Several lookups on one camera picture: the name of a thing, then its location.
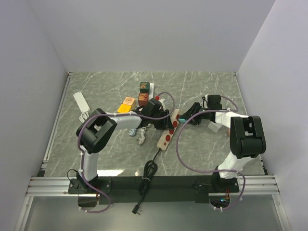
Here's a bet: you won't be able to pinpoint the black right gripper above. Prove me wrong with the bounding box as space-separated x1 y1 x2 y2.
180 102 211 126

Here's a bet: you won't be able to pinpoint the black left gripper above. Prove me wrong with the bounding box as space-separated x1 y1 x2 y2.
150 110 173 131

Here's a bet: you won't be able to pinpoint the red-brown cube adapter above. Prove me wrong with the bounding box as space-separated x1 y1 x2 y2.
138 92 149 106

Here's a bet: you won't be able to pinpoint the white cube adapter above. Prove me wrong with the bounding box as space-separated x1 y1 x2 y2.
208 121 222 133

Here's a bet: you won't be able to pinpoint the beige power strip red sockets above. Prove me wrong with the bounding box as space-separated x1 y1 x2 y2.
156 109 180 151

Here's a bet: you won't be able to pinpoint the small white power strip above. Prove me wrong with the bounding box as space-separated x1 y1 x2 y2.
73 91 90 123

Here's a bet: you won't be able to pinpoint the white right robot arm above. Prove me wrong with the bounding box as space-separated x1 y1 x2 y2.
179 95 266 192

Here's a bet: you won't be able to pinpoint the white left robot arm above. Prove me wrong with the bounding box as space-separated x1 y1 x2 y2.
76 99 174 193

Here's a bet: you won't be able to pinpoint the yellow cube socket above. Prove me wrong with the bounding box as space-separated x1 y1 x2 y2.
117 104 132 113

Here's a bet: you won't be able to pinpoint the green cube adapter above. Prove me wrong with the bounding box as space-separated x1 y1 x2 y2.
139 82 150 94

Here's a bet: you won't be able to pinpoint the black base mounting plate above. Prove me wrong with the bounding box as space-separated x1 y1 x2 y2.
68 175 241 205

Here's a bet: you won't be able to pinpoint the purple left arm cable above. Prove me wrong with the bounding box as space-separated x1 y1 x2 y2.
77 92 175 214

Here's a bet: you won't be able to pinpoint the white bundled cable with plug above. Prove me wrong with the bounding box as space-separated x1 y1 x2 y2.
136 126 148 146

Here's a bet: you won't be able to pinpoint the black power cord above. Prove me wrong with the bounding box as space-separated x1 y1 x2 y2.
131 148 162 215

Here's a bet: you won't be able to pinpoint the aluminium frame rail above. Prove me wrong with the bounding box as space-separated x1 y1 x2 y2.
26 72 72 196

